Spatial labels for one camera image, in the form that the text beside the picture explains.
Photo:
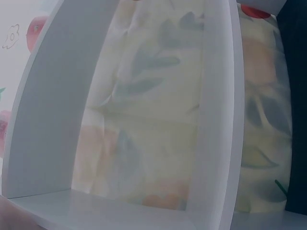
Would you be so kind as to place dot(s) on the white open shelf frame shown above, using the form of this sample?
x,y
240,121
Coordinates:
x,y
55,100

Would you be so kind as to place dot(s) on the person's left hand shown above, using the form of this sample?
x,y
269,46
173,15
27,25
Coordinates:
x,y
14,215

